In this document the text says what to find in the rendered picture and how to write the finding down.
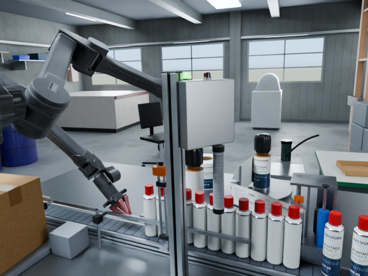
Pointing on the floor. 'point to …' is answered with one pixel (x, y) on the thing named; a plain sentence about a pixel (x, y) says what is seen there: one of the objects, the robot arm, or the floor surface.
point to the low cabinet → (102, 111)
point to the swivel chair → (153, 119)
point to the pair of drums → (17, 149)
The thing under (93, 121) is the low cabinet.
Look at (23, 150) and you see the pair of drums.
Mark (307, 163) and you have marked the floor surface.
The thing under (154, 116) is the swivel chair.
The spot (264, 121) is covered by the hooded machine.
